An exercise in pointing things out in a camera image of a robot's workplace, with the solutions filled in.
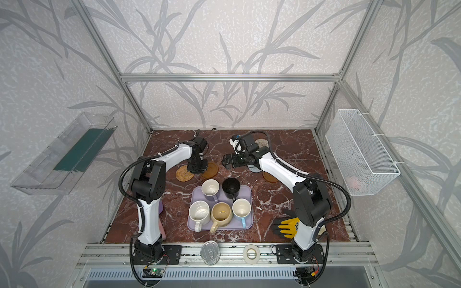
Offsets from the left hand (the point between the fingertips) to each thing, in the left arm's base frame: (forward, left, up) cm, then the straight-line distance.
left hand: (204, 166), depth 99 cm
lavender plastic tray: (-30, -18, -1) cm, 35 cm away
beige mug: (-26, -11, -2) cm, 29 cm away
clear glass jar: (-42, -9, +5) cm, 43 cm away
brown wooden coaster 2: (-6, -35, -2) cm, 36 cm away
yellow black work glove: (-31, -43, +2) cm, 53 cm away
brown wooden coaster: (-1, -4, -3) cm, 5 cm away
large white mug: (-26, -1, -1) cm, 26 cm away
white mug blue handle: (-24, -21, 0) cm, 31 cm away
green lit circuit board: (-48, +15, -3) cm, 51 cm away
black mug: (-13, -15, +1) cm, 20 cm away
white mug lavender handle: (-14, -5, +2) cm, 15 cm away
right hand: (-2, -15, +13) cm, 20 cm away
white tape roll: (-42, -25, -2) cm, 49 cm away
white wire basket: (-17, -63, +34) cm, 73 cm away
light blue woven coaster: (0, -27, -2) cm, 28 cm away
